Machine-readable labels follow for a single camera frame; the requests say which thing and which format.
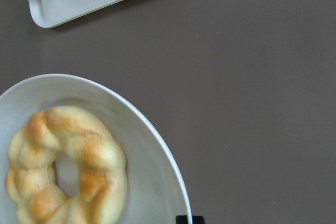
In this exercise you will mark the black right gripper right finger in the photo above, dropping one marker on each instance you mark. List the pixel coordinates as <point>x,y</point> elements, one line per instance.
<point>198,219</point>

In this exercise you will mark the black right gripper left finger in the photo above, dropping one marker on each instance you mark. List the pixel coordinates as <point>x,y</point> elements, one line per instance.
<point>181,219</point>

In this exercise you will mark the white plate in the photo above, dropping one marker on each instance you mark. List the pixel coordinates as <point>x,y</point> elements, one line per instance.
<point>156,191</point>

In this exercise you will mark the braided ring donut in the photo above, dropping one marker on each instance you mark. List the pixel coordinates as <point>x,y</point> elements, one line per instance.
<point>65,166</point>

